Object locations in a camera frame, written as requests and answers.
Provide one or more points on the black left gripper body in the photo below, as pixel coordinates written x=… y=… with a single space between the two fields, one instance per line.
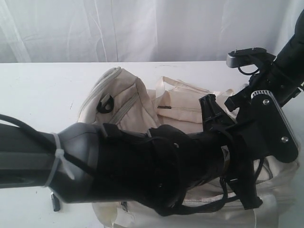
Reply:
x=240 y=175

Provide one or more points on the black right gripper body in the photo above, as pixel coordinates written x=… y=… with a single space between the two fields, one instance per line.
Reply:
x=243 y=99

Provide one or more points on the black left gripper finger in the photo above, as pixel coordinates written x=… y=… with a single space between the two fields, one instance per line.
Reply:
x=212 y=113

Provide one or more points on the cream fabric duffel bag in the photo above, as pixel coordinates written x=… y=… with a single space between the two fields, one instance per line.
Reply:
x=122 y=99

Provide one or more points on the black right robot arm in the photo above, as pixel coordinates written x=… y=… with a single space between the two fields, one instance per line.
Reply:
x=283 y=74

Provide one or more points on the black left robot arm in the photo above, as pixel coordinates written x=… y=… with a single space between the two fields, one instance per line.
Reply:
x=165 y=169

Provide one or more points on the green-capped white marker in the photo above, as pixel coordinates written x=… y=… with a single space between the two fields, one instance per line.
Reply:
x=56 y=205

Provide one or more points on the white backdrop curtain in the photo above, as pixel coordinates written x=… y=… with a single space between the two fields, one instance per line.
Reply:
x=141 y=30

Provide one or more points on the white cable tie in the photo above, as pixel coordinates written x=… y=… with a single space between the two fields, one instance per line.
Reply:
x=59 y=159

